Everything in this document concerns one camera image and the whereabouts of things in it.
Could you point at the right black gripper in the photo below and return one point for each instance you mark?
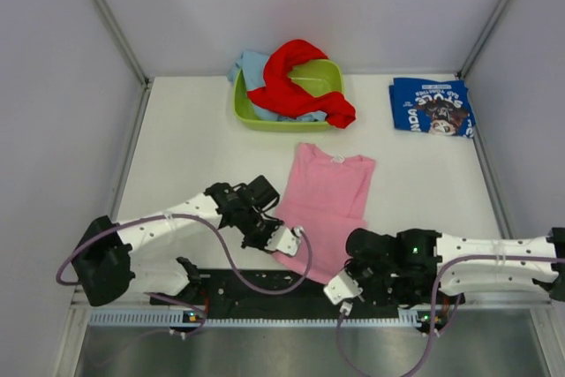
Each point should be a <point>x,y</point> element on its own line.
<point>350,267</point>

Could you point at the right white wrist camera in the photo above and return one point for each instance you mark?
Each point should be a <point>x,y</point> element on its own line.
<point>341,290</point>

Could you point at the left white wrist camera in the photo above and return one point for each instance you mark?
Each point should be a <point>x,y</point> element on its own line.
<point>286,241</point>

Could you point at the right aluminium corner post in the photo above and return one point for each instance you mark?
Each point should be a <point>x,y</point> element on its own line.
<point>487,30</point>

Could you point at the folded blue printed t shirt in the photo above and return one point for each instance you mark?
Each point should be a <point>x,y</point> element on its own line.
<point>433,107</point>

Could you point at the aluminium corner post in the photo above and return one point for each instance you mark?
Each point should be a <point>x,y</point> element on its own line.
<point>116,34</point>
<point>487,30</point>

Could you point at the red t shirt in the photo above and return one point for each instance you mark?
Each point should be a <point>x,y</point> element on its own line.
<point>281,95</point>

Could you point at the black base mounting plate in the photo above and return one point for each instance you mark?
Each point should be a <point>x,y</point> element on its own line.
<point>224,296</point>

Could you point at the left aluminium corner post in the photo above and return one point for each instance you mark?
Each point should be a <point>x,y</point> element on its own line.
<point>116,34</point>

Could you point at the grey slotted cable duct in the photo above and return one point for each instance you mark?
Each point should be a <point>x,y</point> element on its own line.
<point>176,318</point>

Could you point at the pink t shirt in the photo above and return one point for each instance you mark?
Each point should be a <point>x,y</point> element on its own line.
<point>328,201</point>

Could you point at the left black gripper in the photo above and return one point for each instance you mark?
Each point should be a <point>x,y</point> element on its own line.
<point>260,245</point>

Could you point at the aluminium frame rail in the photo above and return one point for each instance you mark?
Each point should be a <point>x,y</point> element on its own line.
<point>500,300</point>

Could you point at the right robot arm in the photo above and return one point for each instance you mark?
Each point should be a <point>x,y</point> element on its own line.
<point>409,267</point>

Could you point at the green plastic basin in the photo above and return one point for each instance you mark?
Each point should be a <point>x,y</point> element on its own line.
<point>316,77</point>

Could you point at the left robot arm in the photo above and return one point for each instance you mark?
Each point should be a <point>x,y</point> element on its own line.
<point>152,253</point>

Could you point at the white garment size label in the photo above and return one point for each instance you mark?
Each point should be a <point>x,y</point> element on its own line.
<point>338,159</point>

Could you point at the light blue t shirt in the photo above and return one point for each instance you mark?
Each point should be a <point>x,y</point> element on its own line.
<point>251,64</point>

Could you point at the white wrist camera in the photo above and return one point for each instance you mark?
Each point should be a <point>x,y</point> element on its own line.
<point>286,241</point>
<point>341,290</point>

